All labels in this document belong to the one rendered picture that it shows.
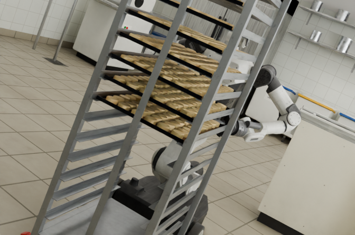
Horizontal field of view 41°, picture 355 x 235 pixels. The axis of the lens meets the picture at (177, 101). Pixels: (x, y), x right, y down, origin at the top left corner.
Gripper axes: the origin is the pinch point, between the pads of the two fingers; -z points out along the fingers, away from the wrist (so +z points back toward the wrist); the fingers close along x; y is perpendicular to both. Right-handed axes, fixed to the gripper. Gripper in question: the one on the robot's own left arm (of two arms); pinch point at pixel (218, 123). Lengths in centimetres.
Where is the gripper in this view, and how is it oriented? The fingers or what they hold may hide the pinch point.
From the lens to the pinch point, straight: 235.6
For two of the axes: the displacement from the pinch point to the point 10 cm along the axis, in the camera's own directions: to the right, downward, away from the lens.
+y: 5.7, 3.9, -7.3
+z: 7.3, 1.8, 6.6
